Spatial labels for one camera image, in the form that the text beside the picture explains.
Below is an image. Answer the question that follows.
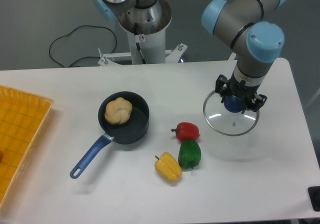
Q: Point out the beige bread roll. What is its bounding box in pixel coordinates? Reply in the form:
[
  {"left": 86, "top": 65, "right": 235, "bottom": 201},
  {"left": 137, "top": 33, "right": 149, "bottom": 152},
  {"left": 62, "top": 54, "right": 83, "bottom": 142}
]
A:
[{"left": 104, "top": 97, "right": 133, "bottom": 125}]

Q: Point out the yellow plastic basket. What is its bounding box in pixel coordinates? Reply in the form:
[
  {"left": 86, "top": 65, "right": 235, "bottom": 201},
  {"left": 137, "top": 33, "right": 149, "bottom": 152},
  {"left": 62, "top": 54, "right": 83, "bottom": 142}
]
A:
[{"left": 0, "top": 85, "right": 54, "bottom": 204}]

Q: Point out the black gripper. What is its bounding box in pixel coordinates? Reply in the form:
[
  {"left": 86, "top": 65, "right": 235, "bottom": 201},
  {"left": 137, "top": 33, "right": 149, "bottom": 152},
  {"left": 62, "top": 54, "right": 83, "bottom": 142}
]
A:
[{"left": 215, "top": 74, "right": 267, "bottom": 114}]

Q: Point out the glass pot lid blue knob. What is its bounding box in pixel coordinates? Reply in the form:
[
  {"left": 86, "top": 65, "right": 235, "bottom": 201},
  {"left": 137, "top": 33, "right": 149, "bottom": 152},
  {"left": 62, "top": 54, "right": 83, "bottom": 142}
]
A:
[{"left": 202, "top": 91, "right": 260, "bottom": 137}]

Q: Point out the yellow bell pepper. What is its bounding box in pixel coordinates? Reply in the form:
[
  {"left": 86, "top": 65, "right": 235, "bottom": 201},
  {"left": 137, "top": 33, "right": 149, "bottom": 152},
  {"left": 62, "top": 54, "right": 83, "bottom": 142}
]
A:
[{"left": 154, "top": 151, "right": 182, "bottom": 183}]

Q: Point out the green bell pepper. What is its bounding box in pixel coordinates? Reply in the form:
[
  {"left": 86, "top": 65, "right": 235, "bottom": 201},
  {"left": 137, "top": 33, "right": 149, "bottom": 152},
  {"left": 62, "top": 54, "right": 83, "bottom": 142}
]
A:
[{"left": 178, "top": 139, "right": 202, "bottom": 169}]

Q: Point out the black floor cable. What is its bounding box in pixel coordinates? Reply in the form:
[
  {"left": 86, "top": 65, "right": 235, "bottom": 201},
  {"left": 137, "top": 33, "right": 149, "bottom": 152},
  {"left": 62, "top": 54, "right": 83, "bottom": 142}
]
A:
[{"left": 48, "top": 24, "right": 118, "bottom": 68}]

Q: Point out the dark pot blue handle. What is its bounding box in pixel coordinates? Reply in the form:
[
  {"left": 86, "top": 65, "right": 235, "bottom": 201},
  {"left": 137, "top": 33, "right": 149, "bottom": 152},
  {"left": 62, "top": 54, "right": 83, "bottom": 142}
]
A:
[{"left": 69, "top": 91, "right": 150, "bottom": 179}]

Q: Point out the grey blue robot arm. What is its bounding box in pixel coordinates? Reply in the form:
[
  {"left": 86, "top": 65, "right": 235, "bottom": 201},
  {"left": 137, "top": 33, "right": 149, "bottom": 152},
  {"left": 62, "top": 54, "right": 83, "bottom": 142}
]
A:
[{"left": 201, "top": 0, "right": 287, "bottom": 113}]

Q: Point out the black object table corner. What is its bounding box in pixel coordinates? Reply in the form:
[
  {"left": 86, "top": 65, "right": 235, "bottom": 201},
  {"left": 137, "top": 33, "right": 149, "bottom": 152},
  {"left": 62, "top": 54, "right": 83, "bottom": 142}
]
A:
[{"left": 307, "top": 186, "right": 320, "bottom": 212}]

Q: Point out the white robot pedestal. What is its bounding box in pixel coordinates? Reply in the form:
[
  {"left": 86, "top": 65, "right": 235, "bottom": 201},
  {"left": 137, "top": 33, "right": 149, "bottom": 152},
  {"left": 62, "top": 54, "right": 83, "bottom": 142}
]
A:
[{"left": 98, "top": 0, "right": 188, "bottom": 66}]

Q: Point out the red bell pepper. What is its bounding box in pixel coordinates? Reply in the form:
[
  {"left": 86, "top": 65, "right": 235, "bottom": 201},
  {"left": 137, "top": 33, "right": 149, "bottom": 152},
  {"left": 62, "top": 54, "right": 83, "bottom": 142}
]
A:
[{"left": 171, "top": 122, "right": 200, "bottom": 142}]

